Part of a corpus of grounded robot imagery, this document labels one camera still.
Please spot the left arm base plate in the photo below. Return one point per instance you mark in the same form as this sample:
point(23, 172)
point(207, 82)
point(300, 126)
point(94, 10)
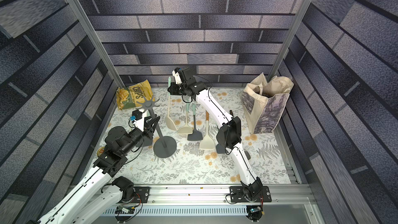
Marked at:
point(136, 195)

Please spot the canvas tote bag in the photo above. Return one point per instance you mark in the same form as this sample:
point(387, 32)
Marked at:
point(264, 102)

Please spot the circuit board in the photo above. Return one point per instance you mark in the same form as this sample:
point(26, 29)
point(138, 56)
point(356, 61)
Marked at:
point(124, 210)
point(254, 213)

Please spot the green handle cream utensil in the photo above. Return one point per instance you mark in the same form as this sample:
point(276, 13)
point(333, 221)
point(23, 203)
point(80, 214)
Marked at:
point(186, 129)

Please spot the yellow chips bag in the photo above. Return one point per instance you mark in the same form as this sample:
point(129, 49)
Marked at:
point(133, 96)

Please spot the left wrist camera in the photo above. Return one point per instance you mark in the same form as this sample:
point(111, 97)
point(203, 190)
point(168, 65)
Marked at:
point(136, 118)

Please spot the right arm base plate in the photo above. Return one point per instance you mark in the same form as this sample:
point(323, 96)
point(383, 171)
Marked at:
point(238, 194)

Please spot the green handle grey turner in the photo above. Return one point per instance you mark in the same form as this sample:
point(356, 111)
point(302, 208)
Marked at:
point(220, 149)

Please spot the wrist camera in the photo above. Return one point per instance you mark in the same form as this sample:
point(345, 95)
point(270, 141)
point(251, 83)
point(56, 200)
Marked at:
point(176, 74)
point(136, 118)

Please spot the grey utensil rack stand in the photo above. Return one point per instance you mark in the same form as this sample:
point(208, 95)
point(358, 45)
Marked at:
point(165, 146)

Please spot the wooden handle white spatula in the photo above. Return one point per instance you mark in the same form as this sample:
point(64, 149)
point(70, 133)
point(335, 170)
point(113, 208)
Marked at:
point(207, 142)

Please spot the green handle grey utensil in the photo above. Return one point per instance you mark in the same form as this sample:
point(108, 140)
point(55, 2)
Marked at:
point(196, 135)

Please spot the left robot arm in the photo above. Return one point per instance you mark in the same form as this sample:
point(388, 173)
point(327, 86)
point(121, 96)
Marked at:
point(99, 190)

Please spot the left circuit board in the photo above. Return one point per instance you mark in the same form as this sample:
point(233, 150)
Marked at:
point(124, 210)

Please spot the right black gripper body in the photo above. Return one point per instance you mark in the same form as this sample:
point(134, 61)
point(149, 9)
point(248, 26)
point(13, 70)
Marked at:
point(179, 87)

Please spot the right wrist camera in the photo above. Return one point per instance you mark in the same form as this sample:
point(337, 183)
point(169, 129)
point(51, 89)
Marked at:
point(176, 74)

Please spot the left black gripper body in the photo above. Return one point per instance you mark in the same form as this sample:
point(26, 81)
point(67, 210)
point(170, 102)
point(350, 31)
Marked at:
point(147, 131)

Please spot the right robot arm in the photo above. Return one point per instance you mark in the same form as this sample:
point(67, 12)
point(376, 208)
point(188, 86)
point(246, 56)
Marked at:
point(229, 134)

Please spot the right circuit board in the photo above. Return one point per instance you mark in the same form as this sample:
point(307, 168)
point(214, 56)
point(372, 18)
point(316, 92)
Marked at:
point(254, 213)

